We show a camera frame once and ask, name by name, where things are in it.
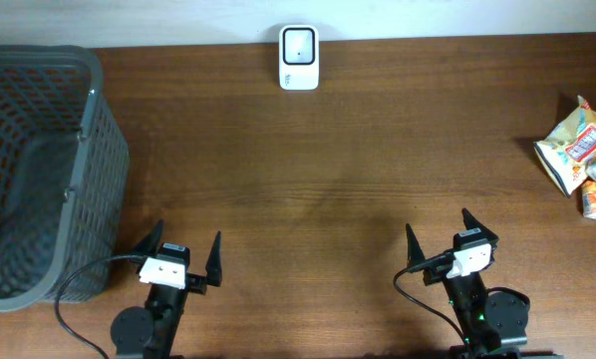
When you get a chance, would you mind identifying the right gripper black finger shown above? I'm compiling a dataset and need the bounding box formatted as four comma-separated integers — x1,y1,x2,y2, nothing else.
406,223,426,267
461,207,495,239

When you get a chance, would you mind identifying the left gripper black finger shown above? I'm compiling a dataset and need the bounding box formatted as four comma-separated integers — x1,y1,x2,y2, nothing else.
131,219,163,256
205,231,222,287

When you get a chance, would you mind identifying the yellow snack bag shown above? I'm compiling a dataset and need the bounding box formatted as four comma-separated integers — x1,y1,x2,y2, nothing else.
533,96,596,197

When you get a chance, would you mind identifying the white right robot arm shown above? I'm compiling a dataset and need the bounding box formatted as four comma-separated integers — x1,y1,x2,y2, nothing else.
393,208,558,359

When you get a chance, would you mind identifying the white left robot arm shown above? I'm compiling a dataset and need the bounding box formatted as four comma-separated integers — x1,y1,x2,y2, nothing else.
110,220,222,359

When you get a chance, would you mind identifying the grey plastic basket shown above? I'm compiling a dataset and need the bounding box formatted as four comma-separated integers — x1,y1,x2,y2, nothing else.
0,45,130,312

